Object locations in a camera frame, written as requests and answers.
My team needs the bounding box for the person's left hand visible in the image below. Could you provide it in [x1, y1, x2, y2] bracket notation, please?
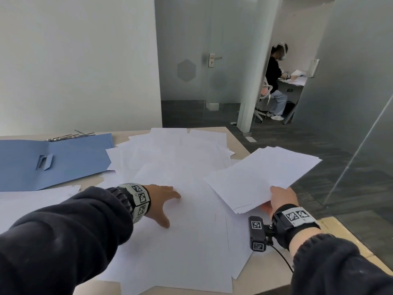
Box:
[146, 185, 182, 228]

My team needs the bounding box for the person's right hand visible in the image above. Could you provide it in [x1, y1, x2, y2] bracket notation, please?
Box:
[259, 186, 300, 217]

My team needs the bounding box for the stack of white sheets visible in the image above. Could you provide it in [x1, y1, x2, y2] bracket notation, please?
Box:
[203, 146, 322, 215]

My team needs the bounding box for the person's left forearm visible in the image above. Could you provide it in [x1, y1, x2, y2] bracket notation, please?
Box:
[0, 186, 134, 295]

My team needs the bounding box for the person's right forearm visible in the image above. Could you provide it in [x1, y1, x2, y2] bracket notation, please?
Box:
[289, 233, 393, 295]

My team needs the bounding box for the pile of loose white papers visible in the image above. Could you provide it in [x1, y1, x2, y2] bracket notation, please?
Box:
[0, 128, 256, 294]

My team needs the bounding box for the black marker wristband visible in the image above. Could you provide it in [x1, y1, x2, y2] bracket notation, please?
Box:
[271, 204, 322, 250]
[107, 183, 151, 224]

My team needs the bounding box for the white office chair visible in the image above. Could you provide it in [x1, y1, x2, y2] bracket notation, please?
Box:
[254, 77, 274, 122]

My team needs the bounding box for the blue paper folder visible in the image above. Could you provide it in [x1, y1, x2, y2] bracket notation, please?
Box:
[0, 133, 116, 192]

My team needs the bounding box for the metal folder fastener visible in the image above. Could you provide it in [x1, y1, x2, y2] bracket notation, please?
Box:
[45, 129, 96, 142]

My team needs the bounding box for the white desk with papers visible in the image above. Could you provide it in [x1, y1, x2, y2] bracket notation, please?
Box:
[277, 69, 308, 93]

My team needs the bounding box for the white pillar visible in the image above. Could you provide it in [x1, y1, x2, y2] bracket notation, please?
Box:
[238, 0, 285, 134]

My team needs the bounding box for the clear glass door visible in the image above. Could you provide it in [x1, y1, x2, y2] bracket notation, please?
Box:
[284, 0, 393, 252]

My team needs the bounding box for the grey hexagon sticker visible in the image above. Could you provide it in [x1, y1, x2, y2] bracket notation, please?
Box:
[177, 58, 197, 83]

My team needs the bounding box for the frosted glass door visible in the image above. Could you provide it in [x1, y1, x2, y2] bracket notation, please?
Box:
[154, 0, 278, 111]

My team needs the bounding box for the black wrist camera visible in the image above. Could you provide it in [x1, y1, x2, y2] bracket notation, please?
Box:
[248, 216, 272, 252]

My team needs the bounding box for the thin black cable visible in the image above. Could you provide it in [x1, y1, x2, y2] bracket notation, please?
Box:
[270, 243, 295, 273]

